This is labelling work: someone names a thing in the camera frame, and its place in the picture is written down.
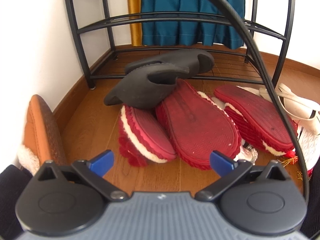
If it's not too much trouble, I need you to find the person's brown left slipper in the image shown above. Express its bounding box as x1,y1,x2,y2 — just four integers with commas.
17,94,67,175

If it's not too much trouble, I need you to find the black rubber slipper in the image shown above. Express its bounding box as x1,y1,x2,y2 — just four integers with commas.
124,49,215,77
104,64,190,109

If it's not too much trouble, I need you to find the person's leg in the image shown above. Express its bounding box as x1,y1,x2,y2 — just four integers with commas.
0,165,33,230
299,165,320,230

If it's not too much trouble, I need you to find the person's left leg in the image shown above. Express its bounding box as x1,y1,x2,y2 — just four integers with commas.
0,165,33,230

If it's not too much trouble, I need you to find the silver beaded shoe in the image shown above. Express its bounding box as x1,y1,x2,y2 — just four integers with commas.
235,145,258,165

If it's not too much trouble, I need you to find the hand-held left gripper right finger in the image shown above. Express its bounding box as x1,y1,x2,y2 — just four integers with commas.
195,150,290,202

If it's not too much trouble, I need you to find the gold curtain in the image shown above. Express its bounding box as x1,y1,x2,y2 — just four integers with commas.
126,0,142,47

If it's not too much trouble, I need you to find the black cable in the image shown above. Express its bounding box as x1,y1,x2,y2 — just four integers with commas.
185,0,310,198

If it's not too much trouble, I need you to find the teal curtain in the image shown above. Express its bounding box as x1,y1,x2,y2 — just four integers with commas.
139,0,247,49

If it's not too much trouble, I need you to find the beige heeled sandal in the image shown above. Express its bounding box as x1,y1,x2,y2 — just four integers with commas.
277,83,320,135
259,87,279,103

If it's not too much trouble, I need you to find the red fleece-lined slipper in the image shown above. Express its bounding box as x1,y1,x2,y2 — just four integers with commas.
118,104,177,167
214,84,299,155
155,79,242,172

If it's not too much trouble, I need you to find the red baby shoe white sole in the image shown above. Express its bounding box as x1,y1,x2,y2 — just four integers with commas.
284,127,320,180

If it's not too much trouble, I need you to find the black metal shoe rack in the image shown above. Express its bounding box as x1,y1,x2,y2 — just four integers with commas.
62,0,297,89

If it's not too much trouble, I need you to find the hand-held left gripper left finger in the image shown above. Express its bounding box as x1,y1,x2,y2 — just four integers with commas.
32,149,127,202

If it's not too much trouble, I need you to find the person's right leg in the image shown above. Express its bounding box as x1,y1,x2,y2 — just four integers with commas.
299,165,320,230

